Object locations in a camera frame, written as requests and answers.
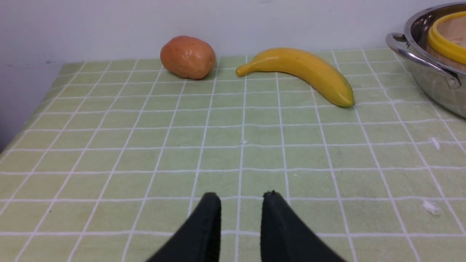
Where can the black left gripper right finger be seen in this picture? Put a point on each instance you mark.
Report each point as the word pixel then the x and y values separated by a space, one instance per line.
pixel 286 238

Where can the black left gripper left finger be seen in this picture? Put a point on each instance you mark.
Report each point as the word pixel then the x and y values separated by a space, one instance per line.
pixel 199 238

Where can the bamboo steamer basket yellow rim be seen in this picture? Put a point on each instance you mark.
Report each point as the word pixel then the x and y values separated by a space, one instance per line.
pixel 446 41

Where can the stainless steel pot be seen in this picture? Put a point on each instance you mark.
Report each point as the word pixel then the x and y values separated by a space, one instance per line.
pixel 443 83

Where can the green checked tablecloth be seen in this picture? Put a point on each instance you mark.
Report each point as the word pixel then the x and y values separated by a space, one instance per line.
pixel 119 153

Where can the yellow banana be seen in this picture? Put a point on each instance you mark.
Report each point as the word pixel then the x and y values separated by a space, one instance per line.
pixel 318 73

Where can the orange brown potato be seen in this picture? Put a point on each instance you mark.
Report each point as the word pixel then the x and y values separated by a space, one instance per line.
pixel 188 57

